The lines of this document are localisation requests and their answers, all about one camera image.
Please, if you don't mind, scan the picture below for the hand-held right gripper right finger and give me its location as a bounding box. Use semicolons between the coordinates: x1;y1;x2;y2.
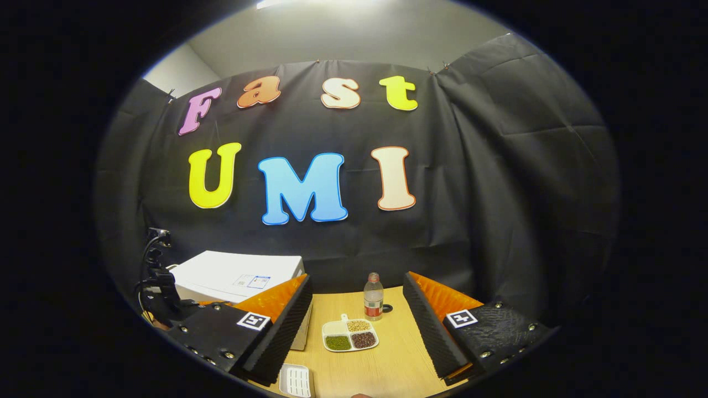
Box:
403;272;554;386

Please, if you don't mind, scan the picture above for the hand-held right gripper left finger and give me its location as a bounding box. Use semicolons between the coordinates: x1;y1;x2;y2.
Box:
164;275;314;387

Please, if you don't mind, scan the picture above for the white microwave oven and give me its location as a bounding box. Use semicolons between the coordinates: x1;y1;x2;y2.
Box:
169;250;313;352

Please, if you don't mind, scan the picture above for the small white rectangular plate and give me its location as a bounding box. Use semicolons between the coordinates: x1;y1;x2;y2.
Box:
278;363;314;398

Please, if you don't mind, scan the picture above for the clear plastic bottle red label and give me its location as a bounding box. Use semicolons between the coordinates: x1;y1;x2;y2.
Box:
363;272;384;321

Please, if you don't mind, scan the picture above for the white divided dish of beans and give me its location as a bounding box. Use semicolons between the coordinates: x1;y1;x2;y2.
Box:
322;313;380;353

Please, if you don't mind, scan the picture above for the black backdrop cloth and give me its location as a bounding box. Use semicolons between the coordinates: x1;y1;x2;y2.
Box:
94;33;620;327

